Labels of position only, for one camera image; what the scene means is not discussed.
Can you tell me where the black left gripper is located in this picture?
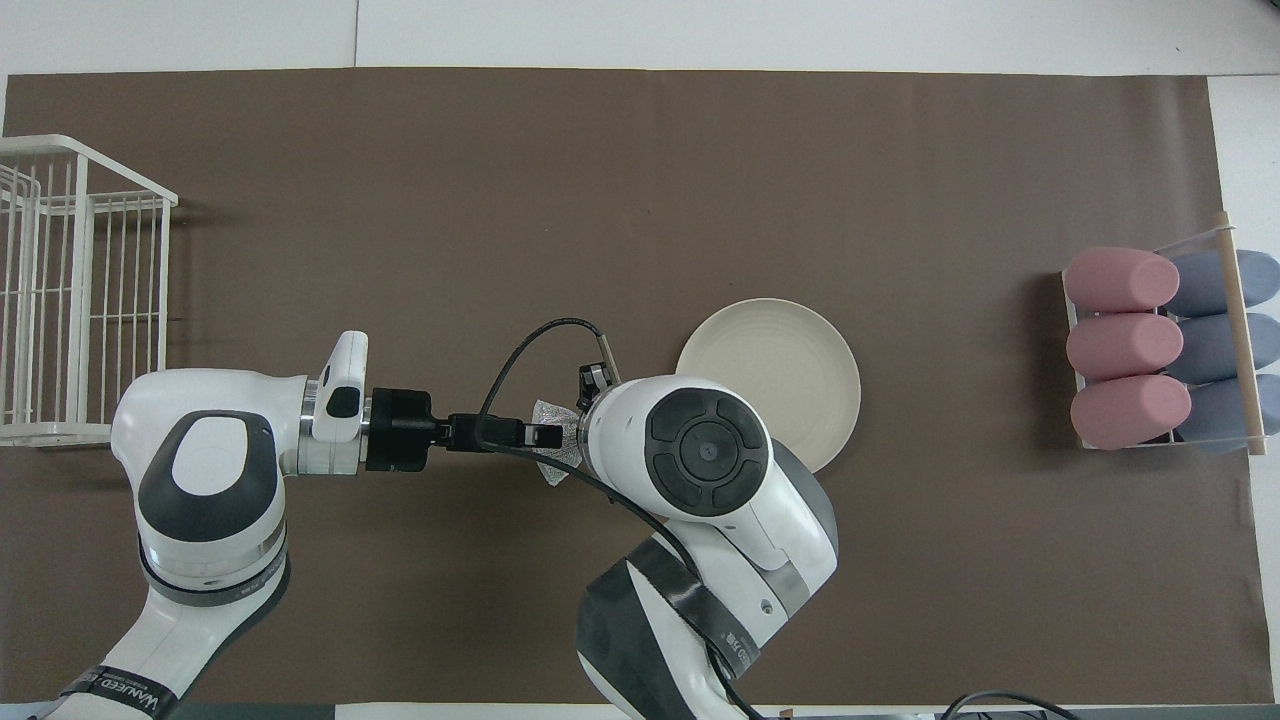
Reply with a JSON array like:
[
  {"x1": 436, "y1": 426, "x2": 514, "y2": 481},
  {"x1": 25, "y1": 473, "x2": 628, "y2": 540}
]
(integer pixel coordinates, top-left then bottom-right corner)
[{"x1": 365, "y1": 387, "x2": 564, "y2": 474}]

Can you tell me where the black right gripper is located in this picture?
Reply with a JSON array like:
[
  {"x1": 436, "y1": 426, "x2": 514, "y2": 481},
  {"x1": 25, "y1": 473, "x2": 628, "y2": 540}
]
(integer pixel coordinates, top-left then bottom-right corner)
[{"x1": 577, "y1": 361, "x2": 622, "y2": 412}]

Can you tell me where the round cream plate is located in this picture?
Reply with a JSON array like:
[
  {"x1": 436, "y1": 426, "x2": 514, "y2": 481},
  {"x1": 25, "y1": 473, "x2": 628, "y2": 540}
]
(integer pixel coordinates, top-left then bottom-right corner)
[{"x1": 676, "y1": 298, "x2": 862, "y2": 475}]

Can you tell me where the brown table mat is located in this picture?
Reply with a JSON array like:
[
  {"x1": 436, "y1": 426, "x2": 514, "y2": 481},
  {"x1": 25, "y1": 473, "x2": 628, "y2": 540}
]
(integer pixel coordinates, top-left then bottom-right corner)
[{"x1": 0, "y1": 67, "x2": 1273, "y2": 706}]

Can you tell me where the pink plastic cup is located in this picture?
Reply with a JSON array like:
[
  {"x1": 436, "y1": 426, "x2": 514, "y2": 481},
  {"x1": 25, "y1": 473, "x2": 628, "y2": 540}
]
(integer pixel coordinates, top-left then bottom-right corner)
[
  {"x1": 1063, "y1": 247, "x2": 1181, "y2": 313},
  {"x1": 1066, "y1": 313, "x2": 1185, "y2": 381},
  {"x1": 1070, "y1": 374, "x2": 1193, "y2": 451}
]

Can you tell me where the blue plastic cup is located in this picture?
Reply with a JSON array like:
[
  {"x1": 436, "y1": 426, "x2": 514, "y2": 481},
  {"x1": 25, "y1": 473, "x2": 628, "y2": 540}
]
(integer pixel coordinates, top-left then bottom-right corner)
[
  {"x1": 1180, "y1": 374, "x2": 1280, "y2": 453},
  {"x1": 1165, "y1": 250, "x2": 1280, "y2": 318},
  {"x1": 1175, "y1": 313, "x2": 1280, "y2": 384}
]

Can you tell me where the cup rack with wooden bar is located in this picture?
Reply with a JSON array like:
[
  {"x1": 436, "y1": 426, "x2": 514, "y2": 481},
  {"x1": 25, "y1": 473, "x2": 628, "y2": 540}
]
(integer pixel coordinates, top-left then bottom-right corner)
[{"x1": 1062, "y1": 211, "x2": 1269, "y2": 457}]

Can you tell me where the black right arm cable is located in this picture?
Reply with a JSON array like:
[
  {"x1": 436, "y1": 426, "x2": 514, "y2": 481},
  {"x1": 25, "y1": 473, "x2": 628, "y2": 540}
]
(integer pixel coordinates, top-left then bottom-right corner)
[{"x1": 478, "y1": 318, "x2": 763, "y2": 720}]

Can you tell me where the white wire dish rack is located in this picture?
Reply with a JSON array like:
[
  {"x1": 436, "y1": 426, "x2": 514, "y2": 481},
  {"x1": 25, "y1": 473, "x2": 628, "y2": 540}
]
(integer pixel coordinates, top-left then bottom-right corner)
[{"x1": 0, "y1": 134, "x2": 179, "y2": 447}]

